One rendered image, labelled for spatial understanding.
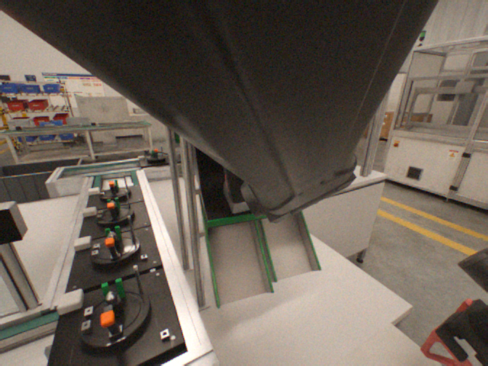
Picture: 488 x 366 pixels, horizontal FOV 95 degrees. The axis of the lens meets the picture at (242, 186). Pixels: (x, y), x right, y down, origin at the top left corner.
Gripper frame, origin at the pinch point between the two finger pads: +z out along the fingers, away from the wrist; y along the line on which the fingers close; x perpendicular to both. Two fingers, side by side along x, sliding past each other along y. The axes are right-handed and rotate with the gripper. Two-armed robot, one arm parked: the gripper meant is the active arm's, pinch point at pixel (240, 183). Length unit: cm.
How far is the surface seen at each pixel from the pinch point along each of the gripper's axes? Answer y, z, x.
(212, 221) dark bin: 6.1, 3.1, 6.2
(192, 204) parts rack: 8.1, 13.8, 2.4
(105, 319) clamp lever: 27.4, 6.8, 19.2
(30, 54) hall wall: 335, 861, -587
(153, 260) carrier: 20.0, 34.3, 17.1
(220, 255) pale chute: 3.5, 15.0, 16.4
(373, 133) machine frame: -130, 72, -21
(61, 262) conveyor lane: 46, 45, 12
